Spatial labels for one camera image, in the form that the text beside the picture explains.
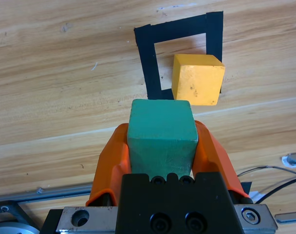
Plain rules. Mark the grey aluminium rail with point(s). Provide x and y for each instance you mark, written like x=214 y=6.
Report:
x=41 y=193

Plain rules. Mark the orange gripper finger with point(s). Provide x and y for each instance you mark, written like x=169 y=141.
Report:
x=109 y=165
x=211 y=158

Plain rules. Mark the dark grey bracket plate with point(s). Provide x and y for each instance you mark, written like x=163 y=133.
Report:
x=4 y=212

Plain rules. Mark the green wooden block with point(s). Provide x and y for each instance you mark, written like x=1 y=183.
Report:
x=162 y=126

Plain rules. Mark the white tape piece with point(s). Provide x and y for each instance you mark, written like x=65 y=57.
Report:
x=255 y=195

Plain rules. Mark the silver metal bar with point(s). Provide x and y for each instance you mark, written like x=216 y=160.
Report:
x=290 y=217
x=295 y=159

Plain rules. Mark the yellow wooden block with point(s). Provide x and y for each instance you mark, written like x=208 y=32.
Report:
x=199 y=83

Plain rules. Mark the silver round disc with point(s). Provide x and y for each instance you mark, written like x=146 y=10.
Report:
x=11 y=229

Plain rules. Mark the black flat pad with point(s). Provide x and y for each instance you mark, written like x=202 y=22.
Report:
x=246 y=188

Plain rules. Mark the black tape square outline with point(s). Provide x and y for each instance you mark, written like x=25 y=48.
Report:
x=148 y=61

